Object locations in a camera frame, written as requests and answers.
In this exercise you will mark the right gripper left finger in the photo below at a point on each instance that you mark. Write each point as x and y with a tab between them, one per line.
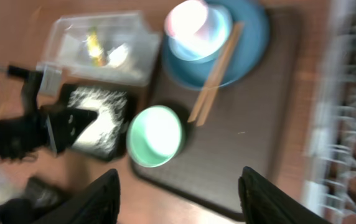
99	203

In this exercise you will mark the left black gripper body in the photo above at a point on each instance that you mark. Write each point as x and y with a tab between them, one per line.
20	136

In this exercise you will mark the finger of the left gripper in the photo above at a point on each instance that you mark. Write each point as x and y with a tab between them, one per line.
64	125

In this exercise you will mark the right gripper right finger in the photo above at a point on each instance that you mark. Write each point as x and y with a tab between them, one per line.
263	203

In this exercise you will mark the white cooked rice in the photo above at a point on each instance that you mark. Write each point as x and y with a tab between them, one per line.
100	137

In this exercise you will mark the green snack wrapper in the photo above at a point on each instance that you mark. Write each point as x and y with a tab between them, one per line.
95	50

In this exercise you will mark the white tissue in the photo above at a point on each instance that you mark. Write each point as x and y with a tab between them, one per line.
118	56

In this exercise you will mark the mint green bowl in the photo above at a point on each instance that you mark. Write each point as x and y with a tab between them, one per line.
155	136

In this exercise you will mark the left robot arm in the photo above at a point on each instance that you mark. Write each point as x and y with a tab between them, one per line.
5	191

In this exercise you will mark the grey dishwasher rack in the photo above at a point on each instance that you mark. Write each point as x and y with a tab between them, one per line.
330	182

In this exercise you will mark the clear plastic waste bin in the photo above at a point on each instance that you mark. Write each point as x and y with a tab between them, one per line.
66	46

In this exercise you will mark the black plastic tray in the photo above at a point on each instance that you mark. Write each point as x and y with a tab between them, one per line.
120	150

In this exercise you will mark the brown serving tray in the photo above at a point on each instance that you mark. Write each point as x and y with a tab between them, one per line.
244	128

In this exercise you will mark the dark blue plate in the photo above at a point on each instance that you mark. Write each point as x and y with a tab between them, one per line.
249	50

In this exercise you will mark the light blue bowl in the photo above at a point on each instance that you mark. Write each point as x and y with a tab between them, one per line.
221	29

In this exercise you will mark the pink cup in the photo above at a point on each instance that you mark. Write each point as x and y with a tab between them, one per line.
190	23

